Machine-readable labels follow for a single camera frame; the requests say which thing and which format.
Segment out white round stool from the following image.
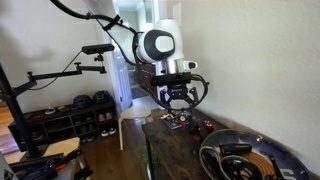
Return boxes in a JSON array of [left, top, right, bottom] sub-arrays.
[[118, 105, 153, 151]]

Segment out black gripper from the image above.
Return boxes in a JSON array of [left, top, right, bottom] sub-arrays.
[[159, 84, 200, 113]]

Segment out black looped strap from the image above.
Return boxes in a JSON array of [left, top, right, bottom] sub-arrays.
[[219, 154, 268, 180]]

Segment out black stand pole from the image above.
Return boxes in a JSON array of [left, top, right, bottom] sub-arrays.
[[0, 63, 48, 158]]

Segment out black stick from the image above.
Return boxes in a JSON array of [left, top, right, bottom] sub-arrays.
[[268, 154, 284, 180]]

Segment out black stereo camera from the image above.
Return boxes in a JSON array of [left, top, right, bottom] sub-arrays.
[[81, 43, 115, 56]]

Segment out light wooden board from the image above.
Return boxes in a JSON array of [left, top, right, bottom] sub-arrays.
[[4, 136, 82, 164]]

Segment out dark wooden shoe rack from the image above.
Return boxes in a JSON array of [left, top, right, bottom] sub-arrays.
[[8, 101, 118, 151]]

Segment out square blue white tray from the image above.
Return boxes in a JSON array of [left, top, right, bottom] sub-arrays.
[[161, 111, 194, 131]]

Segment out white panel door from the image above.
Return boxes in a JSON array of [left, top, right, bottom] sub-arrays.
[[111, 46, 134, 113]]

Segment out dark blue helmet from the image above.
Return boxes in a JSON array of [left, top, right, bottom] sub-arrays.
[[72, 94, 93, 109]]

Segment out red and black torch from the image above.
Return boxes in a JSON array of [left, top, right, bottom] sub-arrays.
[[190, 132, 203, 157]]

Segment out black rectangular device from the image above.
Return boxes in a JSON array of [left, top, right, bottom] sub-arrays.
[[219, 143, 253, 156]]

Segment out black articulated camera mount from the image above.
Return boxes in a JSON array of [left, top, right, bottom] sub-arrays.
[[13, 53, 108, 98]]

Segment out white strap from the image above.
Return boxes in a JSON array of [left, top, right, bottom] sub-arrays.
[[199, 146, 228, 180]]

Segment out round blue metal tray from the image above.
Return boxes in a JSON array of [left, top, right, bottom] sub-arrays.
[[198, 129, 311, 180]]

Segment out small white object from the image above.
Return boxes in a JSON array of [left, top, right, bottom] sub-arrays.
[[44, 102, 56, 116]]

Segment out black clamp tools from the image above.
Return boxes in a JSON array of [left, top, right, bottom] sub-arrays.
[[9, 149, 95, 180]]

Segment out brown coiled cord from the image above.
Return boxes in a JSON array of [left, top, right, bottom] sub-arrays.
[[241, 151, 276, 178]]

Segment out red small box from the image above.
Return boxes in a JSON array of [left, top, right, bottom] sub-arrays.
[[202, 119, 215, 134]]

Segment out dark brown wooden console table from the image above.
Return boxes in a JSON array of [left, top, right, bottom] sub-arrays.
[[141, 108, 320, 180]]

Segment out black helmet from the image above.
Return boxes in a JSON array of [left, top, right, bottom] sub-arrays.
[[92, 89, 114, 104]]

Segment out dark wooden cabinet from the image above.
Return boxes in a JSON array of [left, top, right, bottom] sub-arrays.
[[136, 63, 158, 98]]

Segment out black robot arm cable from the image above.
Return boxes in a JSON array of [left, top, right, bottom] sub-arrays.
[[49, 0, 210, 111]]

